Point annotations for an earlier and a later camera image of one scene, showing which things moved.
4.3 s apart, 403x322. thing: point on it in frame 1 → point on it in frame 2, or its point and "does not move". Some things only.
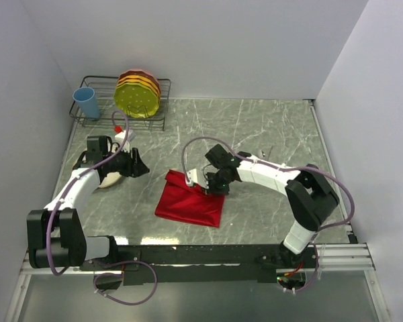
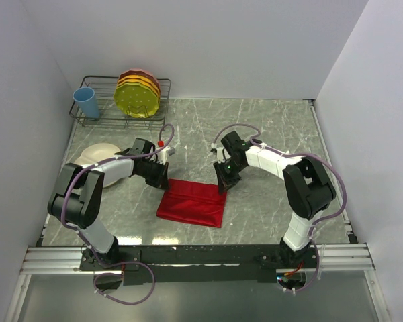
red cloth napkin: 178,200 does not move
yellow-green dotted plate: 136,99 does not move
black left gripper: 135,167 → 162,179
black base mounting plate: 201,264 does not move
